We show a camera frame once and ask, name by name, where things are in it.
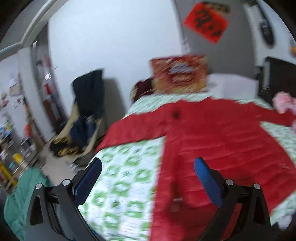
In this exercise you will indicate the green cloth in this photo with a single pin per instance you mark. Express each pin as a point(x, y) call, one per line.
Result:
point(17, 203)

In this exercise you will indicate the dark clothes on chair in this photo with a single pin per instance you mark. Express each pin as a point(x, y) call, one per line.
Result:
point(79, 135)

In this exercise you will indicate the white storage box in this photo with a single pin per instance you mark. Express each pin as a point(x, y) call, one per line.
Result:
point(232, 86)

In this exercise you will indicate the red down jacket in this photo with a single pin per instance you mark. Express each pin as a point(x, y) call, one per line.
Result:
point(228, 136)

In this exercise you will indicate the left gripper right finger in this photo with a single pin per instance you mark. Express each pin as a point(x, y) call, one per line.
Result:
point(253, 222)

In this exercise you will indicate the red paper wall decoration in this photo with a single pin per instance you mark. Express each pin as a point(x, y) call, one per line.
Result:
point(210, 24)

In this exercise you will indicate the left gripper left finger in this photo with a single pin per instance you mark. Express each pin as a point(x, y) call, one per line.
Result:
point(42, 218)

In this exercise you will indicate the black racket bag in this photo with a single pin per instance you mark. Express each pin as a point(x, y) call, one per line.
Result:
point(265, 27)

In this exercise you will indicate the dark red cloth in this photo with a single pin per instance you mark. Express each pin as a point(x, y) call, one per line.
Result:
point(141, 88)

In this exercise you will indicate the black mesh office chair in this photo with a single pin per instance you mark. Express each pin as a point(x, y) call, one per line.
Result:
point(274, 76)

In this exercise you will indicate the green patterned bed sheet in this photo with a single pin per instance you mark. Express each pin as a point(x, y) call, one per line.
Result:
point(121, 204)

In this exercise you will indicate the red nut gift box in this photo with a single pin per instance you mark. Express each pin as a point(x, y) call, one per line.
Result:
point(179, 74)

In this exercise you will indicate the black door sign plate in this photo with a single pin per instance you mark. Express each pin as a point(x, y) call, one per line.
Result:
point(219, 7)

